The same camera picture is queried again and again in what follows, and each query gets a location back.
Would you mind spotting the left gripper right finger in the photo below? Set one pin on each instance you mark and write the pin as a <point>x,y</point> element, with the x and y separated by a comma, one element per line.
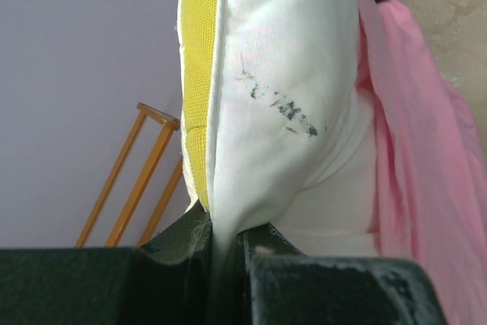
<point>277,284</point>

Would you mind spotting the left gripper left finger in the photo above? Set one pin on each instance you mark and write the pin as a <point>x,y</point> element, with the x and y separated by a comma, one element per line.
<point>161,282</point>

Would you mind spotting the white yellow pillow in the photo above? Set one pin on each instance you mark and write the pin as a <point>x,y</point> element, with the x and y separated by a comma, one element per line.
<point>276,128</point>

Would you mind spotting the pink satin pillowcase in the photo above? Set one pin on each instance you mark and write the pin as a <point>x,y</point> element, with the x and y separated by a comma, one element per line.
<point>431,172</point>

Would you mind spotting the wooden shelf rack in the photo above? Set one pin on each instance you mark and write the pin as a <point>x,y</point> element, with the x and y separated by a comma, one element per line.
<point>129,177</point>

